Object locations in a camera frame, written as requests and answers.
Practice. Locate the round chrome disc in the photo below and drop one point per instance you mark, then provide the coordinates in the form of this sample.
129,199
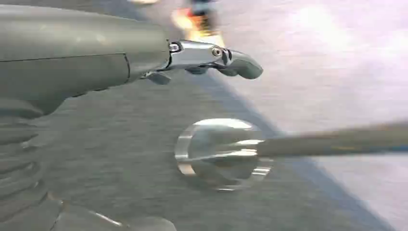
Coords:
220,169

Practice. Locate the ribbed grey left arm sleeve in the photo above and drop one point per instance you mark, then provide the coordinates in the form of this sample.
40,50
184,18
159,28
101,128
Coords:
19,159

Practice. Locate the grey metal pole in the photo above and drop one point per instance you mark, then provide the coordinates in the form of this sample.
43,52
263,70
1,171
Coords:
334,142

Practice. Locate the orange blurred object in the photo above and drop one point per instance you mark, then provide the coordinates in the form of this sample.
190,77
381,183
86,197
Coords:
197,27

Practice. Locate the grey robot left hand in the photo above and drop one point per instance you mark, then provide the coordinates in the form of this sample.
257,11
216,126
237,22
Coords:
70,54

